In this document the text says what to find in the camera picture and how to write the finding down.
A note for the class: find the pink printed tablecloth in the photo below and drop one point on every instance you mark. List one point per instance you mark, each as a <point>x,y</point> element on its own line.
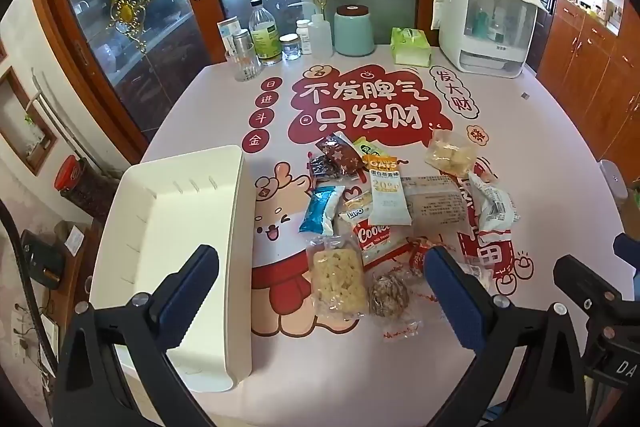
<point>550,157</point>

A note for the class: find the white paper card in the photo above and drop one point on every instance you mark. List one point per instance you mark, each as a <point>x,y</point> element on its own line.
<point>75,238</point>

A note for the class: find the clear red-print pastry packet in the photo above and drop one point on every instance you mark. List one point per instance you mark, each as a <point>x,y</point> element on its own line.
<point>475,274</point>

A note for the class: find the wooden cabinet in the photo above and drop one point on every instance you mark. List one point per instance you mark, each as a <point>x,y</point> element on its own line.
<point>590,57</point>

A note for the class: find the white power adapter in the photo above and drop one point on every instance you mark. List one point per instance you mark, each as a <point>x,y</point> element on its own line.
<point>48,334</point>

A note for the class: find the white pill bottle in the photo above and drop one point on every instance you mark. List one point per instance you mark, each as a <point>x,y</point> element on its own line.
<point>303,37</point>

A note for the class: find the blue snack packet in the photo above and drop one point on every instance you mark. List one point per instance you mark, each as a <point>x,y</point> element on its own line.
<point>320,209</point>

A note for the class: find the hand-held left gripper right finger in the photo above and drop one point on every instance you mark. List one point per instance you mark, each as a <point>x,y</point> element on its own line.
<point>452,302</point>

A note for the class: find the white plastic storage tray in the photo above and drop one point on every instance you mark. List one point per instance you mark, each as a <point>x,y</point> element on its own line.
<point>165,217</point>

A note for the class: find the glass bottle with green label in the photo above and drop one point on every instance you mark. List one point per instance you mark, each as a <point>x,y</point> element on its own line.
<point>265,37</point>

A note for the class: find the dark electronic device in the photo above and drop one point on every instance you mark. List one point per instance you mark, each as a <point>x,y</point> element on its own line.
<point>42,257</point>

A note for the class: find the clear squeeze bottle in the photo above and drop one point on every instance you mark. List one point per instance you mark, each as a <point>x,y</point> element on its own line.
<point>321,37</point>

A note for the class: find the green snack packet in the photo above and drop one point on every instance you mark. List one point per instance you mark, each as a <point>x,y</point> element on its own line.
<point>367,146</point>

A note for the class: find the red and white cookie packet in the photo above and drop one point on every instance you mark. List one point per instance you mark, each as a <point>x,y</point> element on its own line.
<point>377,239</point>

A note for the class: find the large clear printed packet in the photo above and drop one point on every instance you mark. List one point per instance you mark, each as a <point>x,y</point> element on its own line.
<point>435,207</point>

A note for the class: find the wooden side table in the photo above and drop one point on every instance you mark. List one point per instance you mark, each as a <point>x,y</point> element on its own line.
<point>80,267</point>

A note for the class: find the red lid plastic jar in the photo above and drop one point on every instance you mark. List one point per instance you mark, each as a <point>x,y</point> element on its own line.
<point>75,177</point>

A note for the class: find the white countertop appliance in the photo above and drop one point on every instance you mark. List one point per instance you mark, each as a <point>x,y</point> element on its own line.
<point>480,57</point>

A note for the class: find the green tissue pack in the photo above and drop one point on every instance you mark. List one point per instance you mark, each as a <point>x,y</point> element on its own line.
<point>410,49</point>

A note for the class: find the dark purple candy packet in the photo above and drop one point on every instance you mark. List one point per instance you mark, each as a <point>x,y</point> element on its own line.
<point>320,167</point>

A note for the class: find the teal canister with brown lid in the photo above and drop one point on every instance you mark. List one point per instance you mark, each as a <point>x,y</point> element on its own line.
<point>354,32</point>

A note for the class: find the white orange-top oat bar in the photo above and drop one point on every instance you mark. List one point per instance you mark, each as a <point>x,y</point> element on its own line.
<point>387,197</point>

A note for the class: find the clear glass tumbler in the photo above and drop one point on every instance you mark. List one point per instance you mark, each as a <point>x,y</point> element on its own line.
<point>245,67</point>

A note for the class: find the clear rice cracker packet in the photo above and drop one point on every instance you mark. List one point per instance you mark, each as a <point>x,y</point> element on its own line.
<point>335,277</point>

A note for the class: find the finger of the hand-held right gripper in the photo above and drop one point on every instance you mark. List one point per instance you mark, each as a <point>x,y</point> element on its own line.
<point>630,249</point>
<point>582,279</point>

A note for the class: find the red label date packet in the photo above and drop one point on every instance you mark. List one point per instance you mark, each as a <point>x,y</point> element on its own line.
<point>416,257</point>

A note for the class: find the clear yellow cubes packet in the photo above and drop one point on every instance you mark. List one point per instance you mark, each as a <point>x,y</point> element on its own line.
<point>450,153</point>

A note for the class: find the small glass jar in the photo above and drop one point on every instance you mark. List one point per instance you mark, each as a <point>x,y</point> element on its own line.
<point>290,49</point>

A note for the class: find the clear brown nut ball packet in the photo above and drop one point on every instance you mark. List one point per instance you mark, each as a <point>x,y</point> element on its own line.
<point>387,299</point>

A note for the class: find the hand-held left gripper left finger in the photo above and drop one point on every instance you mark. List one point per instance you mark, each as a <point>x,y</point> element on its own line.
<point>187,292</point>

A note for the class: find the wooden framed wall niche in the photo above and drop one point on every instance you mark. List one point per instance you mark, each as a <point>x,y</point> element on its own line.
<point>20,122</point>

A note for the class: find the white medicine box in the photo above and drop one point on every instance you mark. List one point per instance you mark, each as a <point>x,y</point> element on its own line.
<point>227,34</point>

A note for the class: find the white crinkled snack packet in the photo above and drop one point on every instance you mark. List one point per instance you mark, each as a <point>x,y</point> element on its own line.
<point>492,204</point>

